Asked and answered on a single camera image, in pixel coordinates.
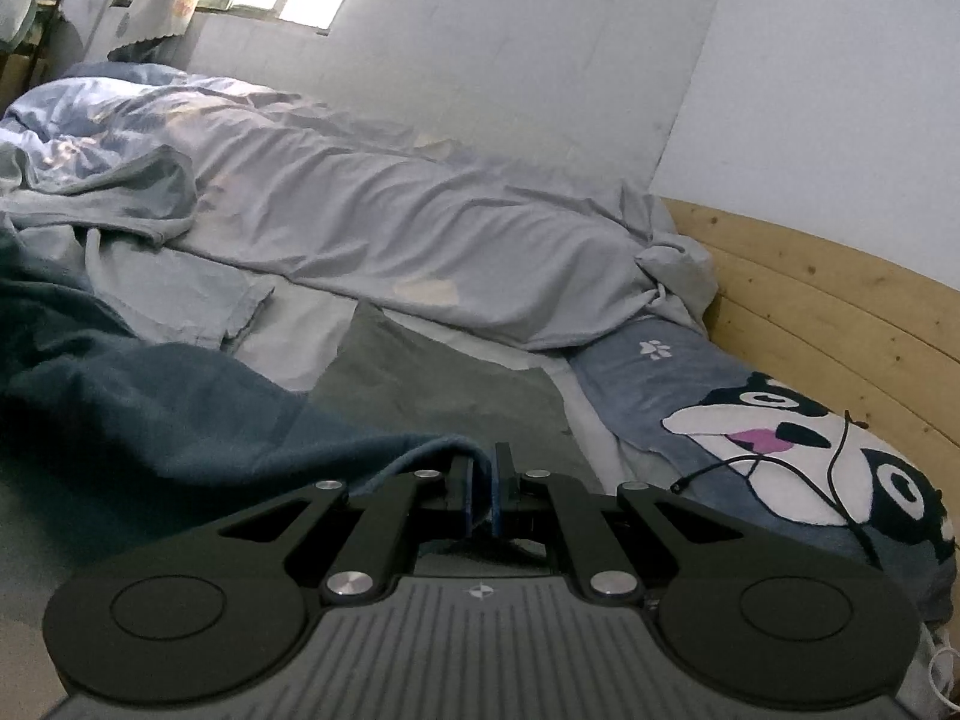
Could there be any light blue duvet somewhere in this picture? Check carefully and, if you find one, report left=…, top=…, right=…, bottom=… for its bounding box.
left=0, top=64, right=721, bottom=353

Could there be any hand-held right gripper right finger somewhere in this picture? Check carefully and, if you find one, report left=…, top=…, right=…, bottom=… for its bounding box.
left=491, top=442, right=751, bottom=605

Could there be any light grey-blue shirt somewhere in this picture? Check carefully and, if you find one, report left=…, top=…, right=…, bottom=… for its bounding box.
left=0, top=144, right=276, bottom=351

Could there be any wooden headboard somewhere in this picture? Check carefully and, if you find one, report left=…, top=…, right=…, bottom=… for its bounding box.
left=658, top=197, right=960, bottom=541

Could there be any blue pillow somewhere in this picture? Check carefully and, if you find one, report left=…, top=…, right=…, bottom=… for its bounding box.
left=64, top=60, right=190, bottom=85

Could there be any dog print pillow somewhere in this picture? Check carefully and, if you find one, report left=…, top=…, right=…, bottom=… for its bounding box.
left=568, top=315, right=960, bottom=622

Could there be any white patterned curtain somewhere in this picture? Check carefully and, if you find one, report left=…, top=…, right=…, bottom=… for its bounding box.
left=105, top=0, right=209, bottom=62

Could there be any grey-green garment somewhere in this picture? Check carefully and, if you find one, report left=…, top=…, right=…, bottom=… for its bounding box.
left=306, top=300, right=605, bottom=497

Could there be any white cable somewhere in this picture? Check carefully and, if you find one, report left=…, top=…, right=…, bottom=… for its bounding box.
left=925, top=643, right=960, bottom=700

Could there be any dark blue t-shirt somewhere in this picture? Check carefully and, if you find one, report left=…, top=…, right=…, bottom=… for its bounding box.
left=0, top=229, right=485, bottom=545

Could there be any black cable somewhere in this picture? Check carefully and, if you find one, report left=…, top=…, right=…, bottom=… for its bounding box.
left=670, top=410, right=884, bottom=569

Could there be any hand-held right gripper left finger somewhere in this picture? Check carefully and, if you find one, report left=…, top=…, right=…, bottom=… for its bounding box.
left=217, top=454, right=481, bottom=605

